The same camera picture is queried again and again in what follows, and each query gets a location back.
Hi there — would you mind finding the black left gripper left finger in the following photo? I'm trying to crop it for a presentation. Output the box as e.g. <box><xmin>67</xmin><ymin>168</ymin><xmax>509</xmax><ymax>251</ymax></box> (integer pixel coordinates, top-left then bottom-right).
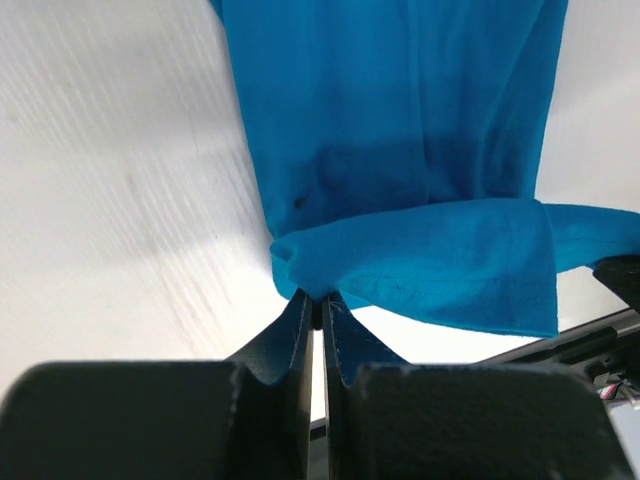
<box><xmin>1</xmin><ymin>292</ymin><xmax>314</xmax><ymax>479</ymax></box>

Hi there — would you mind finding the blue t-shirt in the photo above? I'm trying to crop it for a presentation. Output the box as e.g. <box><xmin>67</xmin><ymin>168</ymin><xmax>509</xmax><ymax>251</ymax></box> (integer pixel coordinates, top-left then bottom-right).
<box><xmin>213</xmin><ymin>1</ymin><xmax>639</xmax><ymax>337</ymax></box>

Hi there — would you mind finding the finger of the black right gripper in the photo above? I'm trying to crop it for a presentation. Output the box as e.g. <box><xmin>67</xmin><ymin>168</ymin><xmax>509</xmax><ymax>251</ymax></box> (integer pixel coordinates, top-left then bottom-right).
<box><xmin>593</xmin><ymin>255</ymin><xmax>640</xmax><ymax>312</ymax></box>

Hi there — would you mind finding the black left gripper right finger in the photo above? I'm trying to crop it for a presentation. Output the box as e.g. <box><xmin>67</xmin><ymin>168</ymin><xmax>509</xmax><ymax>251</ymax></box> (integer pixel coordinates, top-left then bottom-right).
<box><xmin>321</xmin><ymin>294</ymin><xmax>633</xmax><ymax>479</ymax></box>

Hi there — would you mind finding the aluminium table edge rail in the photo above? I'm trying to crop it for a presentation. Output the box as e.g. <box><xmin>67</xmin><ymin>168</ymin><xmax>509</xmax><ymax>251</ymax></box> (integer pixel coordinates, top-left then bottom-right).
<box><xmin>309</xmin><ymin>307</ymin><xmax>640</xmax><ymax>441</ymax></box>

